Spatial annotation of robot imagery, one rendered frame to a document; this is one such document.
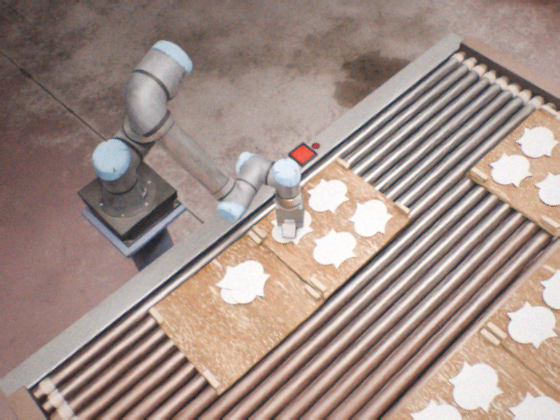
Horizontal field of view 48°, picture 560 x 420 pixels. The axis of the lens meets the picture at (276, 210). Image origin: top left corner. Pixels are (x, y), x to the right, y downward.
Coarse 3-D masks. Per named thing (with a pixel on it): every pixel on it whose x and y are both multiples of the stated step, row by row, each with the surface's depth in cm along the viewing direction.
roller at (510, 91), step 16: (496, 96) 231; (512, 96) 231; (480, 112) 227; (464, 128) 223; (448, 144) 219; (432, 160) 216; (416, 176) 213; (400, 192) 211; (192, 368) 181; (176, 384) 179; (144, 400) 177; (160, 400) 177; (128, 416) 174; (144, 416) 175
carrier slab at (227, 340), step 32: (224, 256) 199; (256, 256) 198; (192, 288) 193; (288, 288) 191; (192, 320) 187; (224, 320) 186; (256, 320) 186; (288, 320) 185; (192, 352) 181; (224, 352) 181; (256, 352) 180; (224, 384) 175
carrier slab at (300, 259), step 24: (336, 168) 215; (360, 192) 209; (312, 216) 205; (336, 216) 204; (312, 240) 200; (360, 240) 198; (384, 240) 198; (288, 264) 195; (312, 264) 195; (360, 264) 193; (312, 288) 191; (336, 288) 190
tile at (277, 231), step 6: (306, 216) 204; (270, 222) 204; (306, 222) 202; (276, 228) 202; (282, 228) 202; (300, 228) 201; (306, 228) 201; (276, 234) 201; (300, 234) 200; (306, 234) 201; (276, 240) 200; (282, 240) 199; (288, 240) 199; (294, 240) 199
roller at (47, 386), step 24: (408, 96) 233; (384, 120) 228; (360, 144) 225; (312, 168) 218; (264, 216) 209; (192, 264) 200; (168, 288) 196; (144, 312) 192; (120, 336) 190; (72, 360) 185; (48, 384) 181
